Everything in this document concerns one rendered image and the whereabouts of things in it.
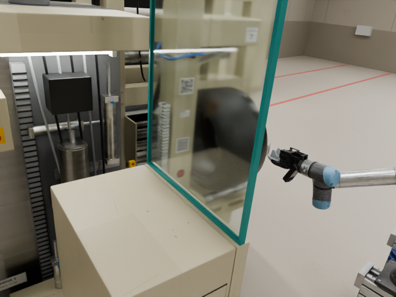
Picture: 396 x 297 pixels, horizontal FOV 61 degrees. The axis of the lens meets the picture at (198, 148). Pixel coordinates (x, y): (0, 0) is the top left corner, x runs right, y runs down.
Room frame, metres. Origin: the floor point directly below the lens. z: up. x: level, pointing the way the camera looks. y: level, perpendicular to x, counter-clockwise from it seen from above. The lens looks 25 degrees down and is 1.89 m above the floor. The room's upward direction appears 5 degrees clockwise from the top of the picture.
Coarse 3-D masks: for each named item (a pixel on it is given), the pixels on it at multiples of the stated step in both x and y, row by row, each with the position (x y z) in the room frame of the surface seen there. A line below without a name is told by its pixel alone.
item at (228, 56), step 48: (192, 0) 0.98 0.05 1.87; (240, 0) 0.83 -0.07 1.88; (192, 48) 0.97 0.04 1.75; (240, 48) 0.82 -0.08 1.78; (192, 96) 0.96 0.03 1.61; (240, 96) 0.80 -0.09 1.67; (192, 144) 0.94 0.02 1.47; (240, 144) 0.78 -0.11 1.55; (192, 192) 0.93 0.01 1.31; (240, 192) 0.76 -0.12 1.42; (240, 240) 0.73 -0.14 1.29
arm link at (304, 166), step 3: (306, 159) 1.30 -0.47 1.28; (309, 159) 1.31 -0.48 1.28; (303, 162) 1.29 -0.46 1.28; (306, 162) 1.28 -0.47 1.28; (309, 162) 1.28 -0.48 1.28; (312, 162) 1.27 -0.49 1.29; (303, 165) 1.28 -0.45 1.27; (306, 165) 1.27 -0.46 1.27; (309, 165) 1.26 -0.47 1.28; (300, 168) 1.29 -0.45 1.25; (303, 168) 1.27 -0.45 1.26; (306, 168) 1.26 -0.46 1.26; (303, 171) 1.27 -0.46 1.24; (306, 171) 1.26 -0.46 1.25; (303, 174) 1.27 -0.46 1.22; (306, 174) 1.26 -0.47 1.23
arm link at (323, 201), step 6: (318, 192) 1.20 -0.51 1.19; (324, 192) 1.19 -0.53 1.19; (330, 192) 1.20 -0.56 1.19; (312, 198) 1.23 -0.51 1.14; (318, 198) 1.20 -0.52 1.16; (324, 198) 1.19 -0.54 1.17; (330, 198) 1.20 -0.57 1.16; (312, 204) 1.23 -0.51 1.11; (318, 204) 1.20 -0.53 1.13; (324, 204) 1.19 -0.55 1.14; (330, 204) 1.21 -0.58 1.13
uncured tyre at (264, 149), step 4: (264, 136) 1.57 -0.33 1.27; (264, 140) 1.56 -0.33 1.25; (264, 144) 1.56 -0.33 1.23; (264, 148) 1.56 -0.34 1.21; (264, 152) 1.56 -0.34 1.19; (260, 156) 1.54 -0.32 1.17; (264, 156) 1.56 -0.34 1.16; (260, 160) 1.55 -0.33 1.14; (264, 160) 1.58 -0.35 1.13; (260, 164) 1.56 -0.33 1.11; (260, 168) 1.58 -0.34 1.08
